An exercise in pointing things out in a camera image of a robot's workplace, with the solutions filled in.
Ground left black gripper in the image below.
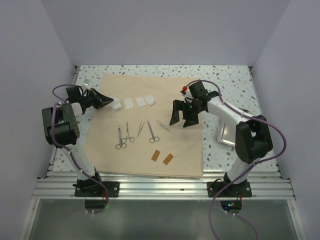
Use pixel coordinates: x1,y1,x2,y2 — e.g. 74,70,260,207
80,87,113,110

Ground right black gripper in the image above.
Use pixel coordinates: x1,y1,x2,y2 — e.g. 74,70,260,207
170,99,204,128

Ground white gauze pad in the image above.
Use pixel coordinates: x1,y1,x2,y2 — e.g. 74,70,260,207
144,95,156,106
111,98,122,113
135,97,147,108
123,98,134,110

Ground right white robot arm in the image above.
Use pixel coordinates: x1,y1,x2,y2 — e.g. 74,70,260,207
169,80,273,197

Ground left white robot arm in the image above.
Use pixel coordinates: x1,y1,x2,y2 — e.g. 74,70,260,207
41,84,114,197

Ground steel tweezers right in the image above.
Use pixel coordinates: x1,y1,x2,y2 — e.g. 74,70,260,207
156,120,171,133

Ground steel tweezers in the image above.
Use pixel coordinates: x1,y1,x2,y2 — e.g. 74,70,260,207
156,120,171,133
137,121,145,138

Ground steel scissors centre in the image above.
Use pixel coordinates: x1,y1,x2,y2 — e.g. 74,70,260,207
147,121,160,144

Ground steel scissors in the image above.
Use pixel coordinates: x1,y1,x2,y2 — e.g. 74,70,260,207
115,126,127,150
147,121,160,144

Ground beige cloth drape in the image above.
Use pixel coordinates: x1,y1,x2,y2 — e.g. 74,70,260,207
83,74,203,178

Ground steel tweezers middle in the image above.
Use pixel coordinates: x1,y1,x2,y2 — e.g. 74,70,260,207
137,121,145,138

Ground stainless steel tray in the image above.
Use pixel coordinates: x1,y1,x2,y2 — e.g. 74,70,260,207
217,105,252,147

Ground brown plaster right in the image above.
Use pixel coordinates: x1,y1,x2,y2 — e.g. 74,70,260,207
163,153,174,166

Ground brown plaster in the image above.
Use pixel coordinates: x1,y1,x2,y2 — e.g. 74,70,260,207
151,150,160,162
163,153,174,166

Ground steel scissors far left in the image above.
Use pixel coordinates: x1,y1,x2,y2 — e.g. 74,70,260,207
115,126,127,150

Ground brown plaster left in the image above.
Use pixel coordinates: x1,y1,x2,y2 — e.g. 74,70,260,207
151,150,160,162

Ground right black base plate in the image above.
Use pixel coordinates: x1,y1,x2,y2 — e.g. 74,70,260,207
206,178,253,198

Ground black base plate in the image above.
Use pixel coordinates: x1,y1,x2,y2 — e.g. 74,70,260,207
72,179,120,198
206,178,253,198

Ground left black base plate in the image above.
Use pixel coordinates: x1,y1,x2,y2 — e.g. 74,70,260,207
72,179,120,198

